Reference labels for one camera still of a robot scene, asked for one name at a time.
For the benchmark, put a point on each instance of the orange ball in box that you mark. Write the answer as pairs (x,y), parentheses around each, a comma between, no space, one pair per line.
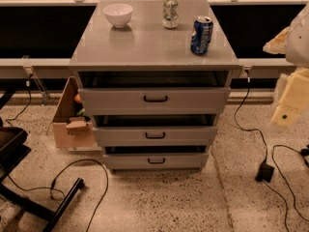
(77,98)

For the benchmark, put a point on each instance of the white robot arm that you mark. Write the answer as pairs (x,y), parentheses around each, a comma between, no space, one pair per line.
(293,41)

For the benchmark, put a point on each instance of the grey drawer cabinet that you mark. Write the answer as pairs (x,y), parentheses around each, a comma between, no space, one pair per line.
(144,54)

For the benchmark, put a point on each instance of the grey top drawer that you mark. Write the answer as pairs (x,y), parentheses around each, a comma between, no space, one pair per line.
(138,101)

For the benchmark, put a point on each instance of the white green soda can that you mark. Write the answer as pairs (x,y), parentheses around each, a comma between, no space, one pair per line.
(170,14)

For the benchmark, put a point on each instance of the cardboard box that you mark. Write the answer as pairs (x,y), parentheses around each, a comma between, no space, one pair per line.
(69,129)

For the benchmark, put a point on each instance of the grey middle drawer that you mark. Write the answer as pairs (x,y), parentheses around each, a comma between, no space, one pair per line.
(154,136)

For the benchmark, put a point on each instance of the black power adapter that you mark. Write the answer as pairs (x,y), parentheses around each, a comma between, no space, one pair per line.
(265,172)

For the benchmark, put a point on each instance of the black chair base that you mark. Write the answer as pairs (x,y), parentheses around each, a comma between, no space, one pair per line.
(47,173)

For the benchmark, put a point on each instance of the white bowl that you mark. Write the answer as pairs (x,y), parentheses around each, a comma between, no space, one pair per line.
(118,15)

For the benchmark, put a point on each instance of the grey drawer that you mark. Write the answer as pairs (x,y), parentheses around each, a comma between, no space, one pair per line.
(155,161)
(138,101)
(154,136)

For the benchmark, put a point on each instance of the blue soda can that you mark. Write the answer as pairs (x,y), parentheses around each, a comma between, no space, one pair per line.
(201,35)

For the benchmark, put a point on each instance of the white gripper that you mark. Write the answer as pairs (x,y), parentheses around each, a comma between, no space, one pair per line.
(299,43)

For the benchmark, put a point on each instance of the grey bottom drawer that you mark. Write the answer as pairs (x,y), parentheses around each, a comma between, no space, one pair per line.
(155,161)

